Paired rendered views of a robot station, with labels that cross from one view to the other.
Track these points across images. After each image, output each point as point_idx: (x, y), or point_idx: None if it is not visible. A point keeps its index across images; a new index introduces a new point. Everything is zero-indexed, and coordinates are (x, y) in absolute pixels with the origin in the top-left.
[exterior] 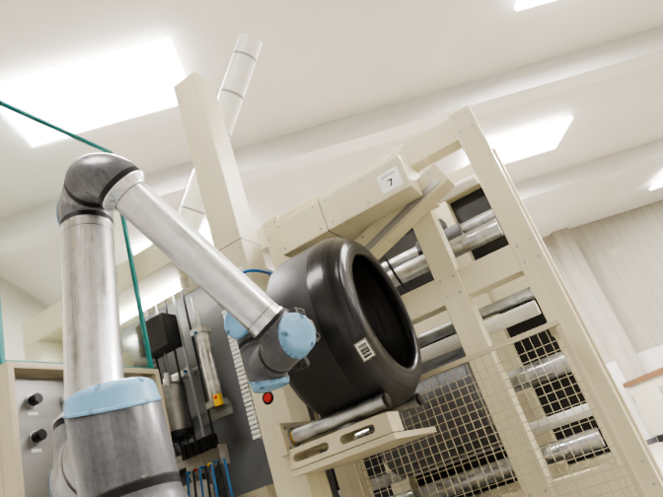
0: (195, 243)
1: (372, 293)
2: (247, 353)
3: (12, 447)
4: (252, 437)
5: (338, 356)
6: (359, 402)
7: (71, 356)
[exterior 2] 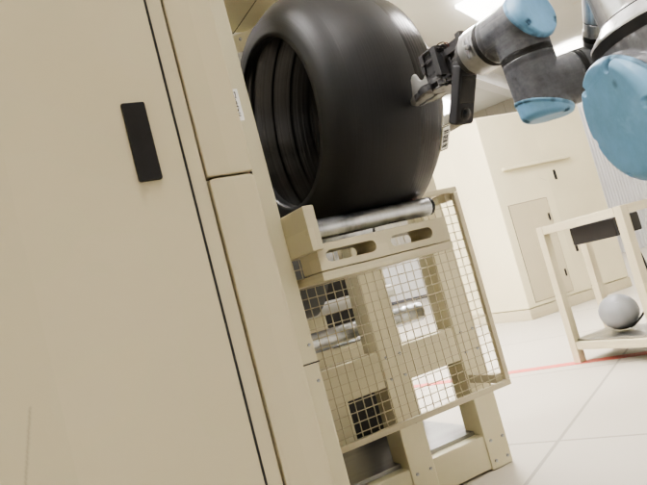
0: None
1: (297, 96)
2: (548, 60)
3: (214, 34)
4: None
5: (426, 134)
6: (401, 202)
7: None
